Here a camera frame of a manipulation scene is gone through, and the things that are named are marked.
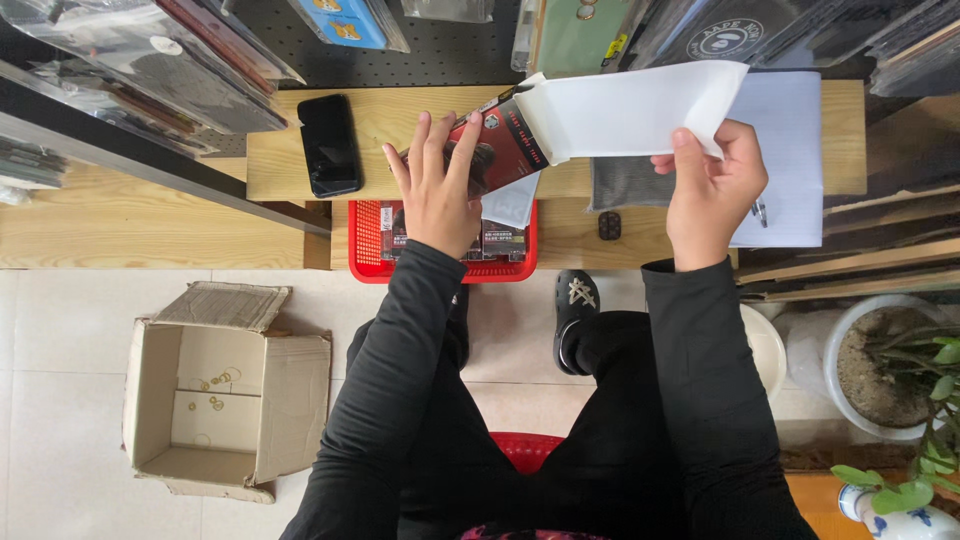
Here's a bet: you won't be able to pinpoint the black clog shoe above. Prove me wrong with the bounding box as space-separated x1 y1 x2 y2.
552 269 602 377

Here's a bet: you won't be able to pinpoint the row of black case packets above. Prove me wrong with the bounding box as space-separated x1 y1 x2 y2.
621 0 960 99

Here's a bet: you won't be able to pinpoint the low wooden counter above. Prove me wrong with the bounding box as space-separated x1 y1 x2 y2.
0 156 741 272

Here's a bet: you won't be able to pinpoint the raised wooden shelf board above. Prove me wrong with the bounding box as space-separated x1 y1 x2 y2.
245 78 868 203

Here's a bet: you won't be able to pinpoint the stack of flat packets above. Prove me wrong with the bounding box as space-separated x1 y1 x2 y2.
0 137 70 207

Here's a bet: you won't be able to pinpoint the white paper sleeve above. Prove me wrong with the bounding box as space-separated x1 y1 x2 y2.
516 60 751 167

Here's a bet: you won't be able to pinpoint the rack of clear wrapped packets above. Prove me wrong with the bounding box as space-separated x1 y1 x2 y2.
0 0 307 160

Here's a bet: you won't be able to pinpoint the blue and white vase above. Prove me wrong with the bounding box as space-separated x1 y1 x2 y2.
837 483 960 540

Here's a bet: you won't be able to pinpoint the grey metal rail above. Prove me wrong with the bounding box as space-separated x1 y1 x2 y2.
0 60 333 239

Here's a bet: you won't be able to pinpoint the grey cloth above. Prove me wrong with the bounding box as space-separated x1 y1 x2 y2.
589 155 678 213

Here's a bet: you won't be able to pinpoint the red plastic basket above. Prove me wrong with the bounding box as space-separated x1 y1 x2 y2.
348 198 540 285

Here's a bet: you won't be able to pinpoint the green case packet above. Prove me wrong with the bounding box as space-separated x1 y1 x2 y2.
511 0 648 81

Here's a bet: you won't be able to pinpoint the white plant pot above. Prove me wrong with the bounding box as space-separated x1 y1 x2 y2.
822 293 960 442

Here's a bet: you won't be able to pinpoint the clear plastic bag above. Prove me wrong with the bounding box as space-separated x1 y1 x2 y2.
771 309 835 400

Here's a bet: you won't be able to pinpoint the open cardboard box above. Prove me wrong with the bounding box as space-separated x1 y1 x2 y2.
121 281 333 505

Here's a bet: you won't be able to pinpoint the red and black product box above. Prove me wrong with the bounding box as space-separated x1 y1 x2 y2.
396 84 554 201

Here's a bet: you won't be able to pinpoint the black pegboard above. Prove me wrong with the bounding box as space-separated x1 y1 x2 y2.
196 0 529 159

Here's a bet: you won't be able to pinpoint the person's left hand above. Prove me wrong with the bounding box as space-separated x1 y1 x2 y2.
382 110 485 261

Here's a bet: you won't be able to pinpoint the person's right hand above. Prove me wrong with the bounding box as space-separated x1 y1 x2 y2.
651 120 770 273

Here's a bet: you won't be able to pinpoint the person's black trousers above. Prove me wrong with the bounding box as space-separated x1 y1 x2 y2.
346 283 687 540

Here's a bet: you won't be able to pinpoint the green leafy plant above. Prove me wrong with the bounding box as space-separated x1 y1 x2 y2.
830 322 960 516

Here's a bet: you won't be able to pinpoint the stack of white sheets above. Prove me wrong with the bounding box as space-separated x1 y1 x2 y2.
721 71 825 249

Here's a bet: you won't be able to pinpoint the white plastic bucket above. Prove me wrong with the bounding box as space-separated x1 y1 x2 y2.
738 303 788 403

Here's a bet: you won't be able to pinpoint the black smartphone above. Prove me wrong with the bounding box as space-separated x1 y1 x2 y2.
297 93 366 200

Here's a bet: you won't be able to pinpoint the clear hanging packet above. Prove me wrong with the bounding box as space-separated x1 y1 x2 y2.
400 0 497 24

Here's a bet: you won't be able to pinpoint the black product packet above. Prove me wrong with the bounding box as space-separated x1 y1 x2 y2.
379 201 411 261
480 219 528 263

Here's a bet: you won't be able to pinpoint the blue cartoon case packet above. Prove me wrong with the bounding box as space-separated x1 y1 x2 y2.
288 0 411 54

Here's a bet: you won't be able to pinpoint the wooden boards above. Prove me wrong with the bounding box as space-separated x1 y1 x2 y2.
733 96 960 304

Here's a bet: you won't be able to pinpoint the rubber bands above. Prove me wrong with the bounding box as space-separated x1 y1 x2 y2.
186 366 243 414

